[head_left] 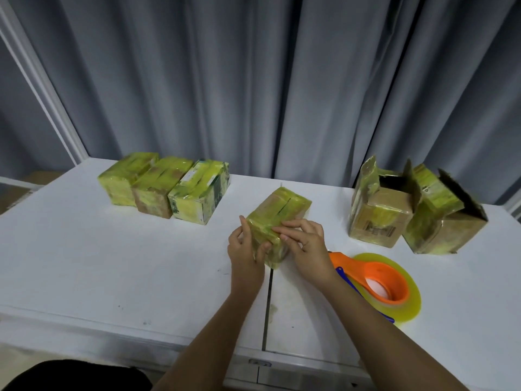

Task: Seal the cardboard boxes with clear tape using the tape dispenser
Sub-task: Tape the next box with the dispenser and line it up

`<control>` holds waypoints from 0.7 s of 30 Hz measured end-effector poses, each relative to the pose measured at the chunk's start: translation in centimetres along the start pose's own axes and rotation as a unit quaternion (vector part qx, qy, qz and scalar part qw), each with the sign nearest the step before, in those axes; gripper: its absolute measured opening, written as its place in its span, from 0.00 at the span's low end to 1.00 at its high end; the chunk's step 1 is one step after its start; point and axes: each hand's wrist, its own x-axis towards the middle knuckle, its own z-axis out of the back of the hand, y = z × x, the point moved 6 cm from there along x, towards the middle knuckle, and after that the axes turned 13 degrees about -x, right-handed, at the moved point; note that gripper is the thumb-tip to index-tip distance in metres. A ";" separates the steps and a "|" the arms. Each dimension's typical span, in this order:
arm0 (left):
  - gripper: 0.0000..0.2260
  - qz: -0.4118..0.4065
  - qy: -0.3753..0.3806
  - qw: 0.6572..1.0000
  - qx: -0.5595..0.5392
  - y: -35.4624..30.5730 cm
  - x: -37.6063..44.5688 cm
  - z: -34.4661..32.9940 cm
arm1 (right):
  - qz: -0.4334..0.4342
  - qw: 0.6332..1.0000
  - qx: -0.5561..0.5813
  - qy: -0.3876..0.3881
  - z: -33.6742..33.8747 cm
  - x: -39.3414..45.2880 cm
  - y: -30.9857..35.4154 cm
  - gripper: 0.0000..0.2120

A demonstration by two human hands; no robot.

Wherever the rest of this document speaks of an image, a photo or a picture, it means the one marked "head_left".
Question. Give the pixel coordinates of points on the person's right hand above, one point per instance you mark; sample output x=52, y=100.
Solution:
x=311, y=256

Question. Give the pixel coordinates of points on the person's left hand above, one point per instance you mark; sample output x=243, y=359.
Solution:
x=244, y=260

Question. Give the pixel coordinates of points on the person's left thumb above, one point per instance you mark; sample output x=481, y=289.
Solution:
x=263, y=251

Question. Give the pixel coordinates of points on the person's right thumb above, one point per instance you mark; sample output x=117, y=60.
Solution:
x=291, y=243

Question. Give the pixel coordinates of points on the person's left forearm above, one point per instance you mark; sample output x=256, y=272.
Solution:
x=211, y=337

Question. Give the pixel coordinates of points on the person's right forearm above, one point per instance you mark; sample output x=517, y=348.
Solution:
x=382, y=342

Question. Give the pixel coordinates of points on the taped box with green print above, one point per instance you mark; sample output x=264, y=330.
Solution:
x=195, y=195

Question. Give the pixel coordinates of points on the open cardboard box, label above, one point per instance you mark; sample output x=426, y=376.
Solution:
x=380, y=215

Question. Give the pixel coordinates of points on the orange tape dispenser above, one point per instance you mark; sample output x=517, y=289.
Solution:
x=386, y=272

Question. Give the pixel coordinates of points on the metal table latch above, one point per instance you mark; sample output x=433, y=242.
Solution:
x=260, y=363

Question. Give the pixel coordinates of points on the brown taped cardboard box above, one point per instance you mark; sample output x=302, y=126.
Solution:
x=156, y=191

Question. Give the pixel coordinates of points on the yellow tape roll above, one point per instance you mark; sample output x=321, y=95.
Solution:
x=413, y=301

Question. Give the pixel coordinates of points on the open cardboard box, tilted flaps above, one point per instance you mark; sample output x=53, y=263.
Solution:
x=443, y=228

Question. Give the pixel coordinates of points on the yellow taped cardboard box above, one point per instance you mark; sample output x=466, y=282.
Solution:
x=122, y=179

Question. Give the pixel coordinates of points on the grey curtain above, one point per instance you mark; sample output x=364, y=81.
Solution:
x=260, y=77

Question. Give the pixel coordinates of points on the person's black clothing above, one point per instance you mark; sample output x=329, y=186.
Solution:
x=73, y=376

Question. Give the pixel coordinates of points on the white frame post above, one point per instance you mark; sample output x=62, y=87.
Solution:
x=40, y=85

